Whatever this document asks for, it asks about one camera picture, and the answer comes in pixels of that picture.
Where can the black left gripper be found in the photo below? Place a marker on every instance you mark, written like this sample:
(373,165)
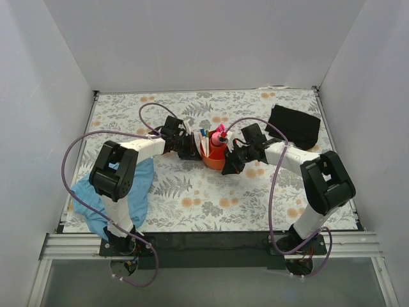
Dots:
(188,148)

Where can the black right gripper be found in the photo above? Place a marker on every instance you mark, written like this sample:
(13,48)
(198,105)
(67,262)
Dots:
(234,158)

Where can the orange round divided organizer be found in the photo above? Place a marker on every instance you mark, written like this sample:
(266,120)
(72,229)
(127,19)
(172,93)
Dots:
(216,159)

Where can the pink capped glue bottle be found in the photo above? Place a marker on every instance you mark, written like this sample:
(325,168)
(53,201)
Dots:
(215,143)

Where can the green capped marker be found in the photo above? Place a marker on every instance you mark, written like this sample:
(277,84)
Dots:
(207,138)

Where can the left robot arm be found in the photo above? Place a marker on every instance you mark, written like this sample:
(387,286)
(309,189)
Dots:
(113,173)

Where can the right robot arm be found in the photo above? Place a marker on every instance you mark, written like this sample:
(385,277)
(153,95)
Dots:
(327,184)

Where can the light blue cloth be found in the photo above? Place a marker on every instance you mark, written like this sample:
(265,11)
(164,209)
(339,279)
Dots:
(137,199)

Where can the black folded cloth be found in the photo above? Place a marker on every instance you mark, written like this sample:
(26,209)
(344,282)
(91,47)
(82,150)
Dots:
(300,128)

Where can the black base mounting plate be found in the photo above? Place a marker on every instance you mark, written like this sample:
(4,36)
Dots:
(215,249)

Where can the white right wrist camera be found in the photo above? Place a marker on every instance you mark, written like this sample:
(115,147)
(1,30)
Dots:
(227,138)

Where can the aluminium front rail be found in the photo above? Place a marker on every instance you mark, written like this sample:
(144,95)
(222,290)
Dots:
(87,246)

